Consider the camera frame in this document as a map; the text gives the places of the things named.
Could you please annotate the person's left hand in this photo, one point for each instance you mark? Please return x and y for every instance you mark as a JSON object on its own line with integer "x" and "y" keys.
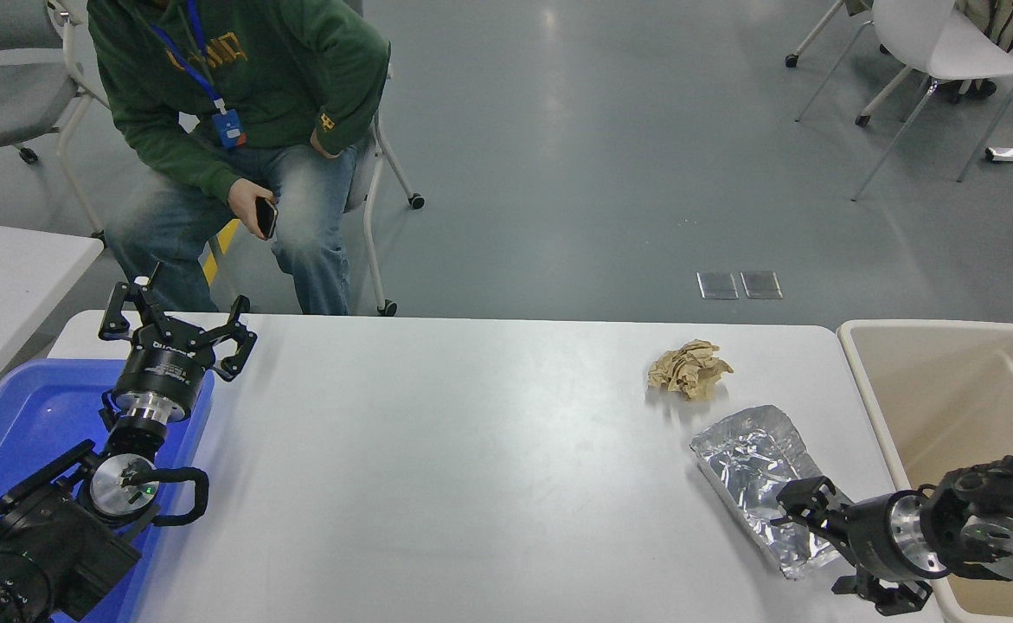
{"x": 324, "y": 147}

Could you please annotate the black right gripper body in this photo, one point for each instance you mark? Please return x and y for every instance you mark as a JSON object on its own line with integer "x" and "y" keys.
{"x": 871, "y": 536}

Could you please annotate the person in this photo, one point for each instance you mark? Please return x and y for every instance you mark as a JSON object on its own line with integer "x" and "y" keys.
{"x": 977, "y": 88}
{"x": 281, "y": 69}

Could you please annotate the white chair thin metal legs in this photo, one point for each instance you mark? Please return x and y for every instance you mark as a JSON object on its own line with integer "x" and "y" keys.
{"x": 947, "y": 43}

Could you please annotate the smartphone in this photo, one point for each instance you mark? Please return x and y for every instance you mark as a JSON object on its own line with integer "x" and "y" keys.
{"x": 267, "y": 218}

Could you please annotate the blue id badge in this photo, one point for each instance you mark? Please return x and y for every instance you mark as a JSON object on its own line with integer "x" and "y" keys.
{"x": 229, "y": 130}

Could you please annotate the large pale bin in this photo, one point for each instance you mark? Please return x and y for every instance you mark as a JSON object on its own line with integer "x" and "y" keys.
{"x": 956, "y": 398}

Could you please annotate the blue plastic tray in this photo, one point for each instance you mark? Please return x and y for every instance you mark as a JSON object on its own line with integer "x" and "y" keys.
{"x": 30, "y": 415}

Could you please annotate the white side table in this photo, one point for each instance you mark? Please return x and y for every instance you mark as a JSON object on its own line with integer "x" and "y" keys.
{"x": 4, "y": 277}

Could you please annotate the crumpled tan paper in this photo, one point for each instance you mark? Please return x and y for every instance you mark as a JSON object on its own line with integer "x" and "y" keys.
{"x": 688, "y": 369}

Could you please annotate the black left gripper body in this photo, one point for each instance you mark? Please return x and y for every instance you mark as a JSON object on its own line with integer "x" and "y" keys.
{"x": 164, "y": 372}

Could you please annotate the silver floor plate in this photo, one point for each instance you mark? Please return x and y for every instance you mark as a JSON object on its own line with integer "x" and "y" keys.
{"x": 717, "y": 285}
{"x": 761, "y": 285}

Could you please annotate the white chair legs with casters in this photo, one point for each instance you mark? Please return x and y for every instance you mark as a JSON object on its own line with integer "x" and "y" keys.
{"x": 862, "y": 118}

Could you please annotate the grey office chair white armrests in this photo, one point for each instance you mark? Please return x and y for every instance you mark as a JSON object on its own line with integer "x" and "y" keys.
{"x": 387, "y": 308}

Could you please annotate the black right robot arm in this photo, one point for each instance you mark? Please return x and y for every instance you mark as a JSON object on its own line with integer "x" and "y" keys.
{"x": 999, "y": 519}

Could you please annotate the silver foil tray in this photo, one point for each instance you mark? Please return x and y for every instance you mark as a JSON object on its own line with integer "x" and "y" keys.
{"x": 748, "y": 459}

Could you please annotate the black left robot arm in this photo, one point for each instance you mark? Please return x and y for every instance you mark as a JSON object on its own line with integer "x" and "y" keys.
{"x": 48, "y": 536}

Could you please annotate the person's right hand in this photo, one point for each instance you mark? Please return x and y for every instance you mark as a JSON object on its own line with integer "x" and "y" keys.
{"x": 245, "y": 203}

